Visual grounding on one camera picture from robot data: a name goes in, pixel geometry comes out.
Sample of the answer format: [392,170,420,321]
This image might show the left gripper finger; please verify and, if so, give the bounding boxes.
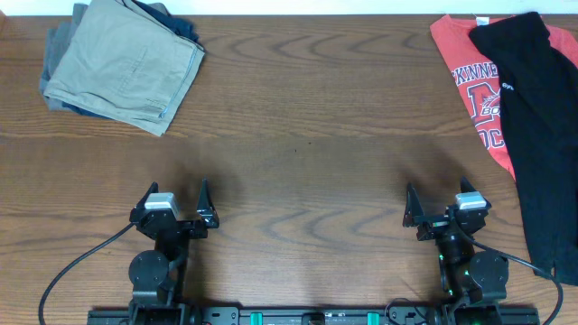
[196,178,216,217]
[143,181,158,203]

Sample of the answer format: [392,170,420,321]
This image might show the red printed t-shirt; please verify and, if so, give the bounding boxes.
[429,14,578,181]

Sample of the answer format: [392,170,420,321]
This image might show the black t-shirt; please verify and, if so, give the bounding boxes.
[469,12,577,285]

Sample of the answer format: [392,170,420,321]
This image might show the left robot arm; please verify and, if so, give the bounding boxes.
[128,180,219,325]

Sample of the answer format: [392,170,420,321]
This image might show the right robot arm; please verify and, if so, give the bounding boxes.
[403,178,508,324]

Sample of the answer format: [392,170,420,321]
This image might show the khaki folded trousers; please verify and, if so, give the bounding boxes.
[43,0,204,136]

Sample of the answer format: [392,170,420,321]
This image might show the right black cable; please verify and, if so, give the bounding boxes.
[446,205,564,325]

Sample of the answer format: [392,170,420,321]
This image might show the black cable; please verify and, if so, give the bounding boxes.
[38,221,136,325]
[446,205,564,325]

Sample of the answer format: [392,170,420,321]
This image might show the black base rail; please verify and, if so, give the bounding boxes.
[87,305,540,325]

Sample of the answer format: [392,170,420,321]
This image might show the left black cable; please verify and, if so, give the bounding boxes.
[38,221,136,325]

